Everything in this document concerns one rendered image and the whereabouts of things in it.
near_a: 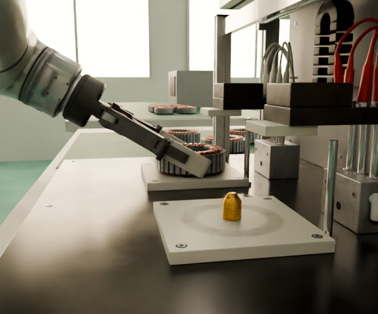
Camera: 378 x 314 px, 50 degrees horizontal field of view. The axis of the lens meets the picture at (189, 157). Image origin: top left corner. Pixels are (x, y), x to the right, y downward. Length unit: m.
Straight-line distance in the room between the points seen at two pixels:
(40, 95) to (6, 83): 0.04
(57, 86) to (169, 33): 4.62
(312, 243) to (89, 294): 0.19
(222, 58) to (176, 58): 4.34
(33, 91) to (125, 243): 0.28
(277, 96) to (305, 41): 0.43
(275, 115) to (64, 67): 0.31
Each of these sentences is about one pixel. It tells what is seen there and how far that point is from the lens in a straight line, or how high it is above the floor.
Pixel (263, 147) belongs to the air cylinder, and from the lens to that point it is 0.68.
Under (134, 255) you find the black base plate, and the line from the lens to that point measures 0.37.
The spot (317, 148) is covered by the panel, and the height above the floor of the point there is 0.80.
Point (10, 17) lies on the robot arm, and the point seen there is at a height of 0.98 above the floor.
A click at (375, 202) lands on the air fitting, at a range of 0.44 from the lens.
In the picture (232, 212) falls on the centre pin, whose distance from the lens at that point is 0.42.
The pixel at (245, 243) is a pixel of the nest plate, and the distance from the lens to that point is 0.37.
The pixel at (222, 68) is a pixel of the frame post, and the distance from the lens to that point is 0.84.
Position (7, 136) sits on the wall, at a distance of 5.31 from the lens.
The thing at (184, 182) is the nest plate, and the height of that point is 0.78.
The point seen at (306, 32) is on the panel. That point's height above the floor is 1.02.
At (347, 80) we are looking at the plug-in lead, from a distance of 0.46.
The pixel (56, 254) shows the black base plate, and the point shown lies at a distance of 0.39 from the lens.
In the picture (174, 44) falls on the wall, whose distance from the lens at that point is 5.19.
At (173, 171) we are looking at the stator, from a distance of 0.61.
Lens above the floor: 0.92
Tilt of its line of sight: 10 degrees down
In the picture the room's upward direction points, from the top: straight up
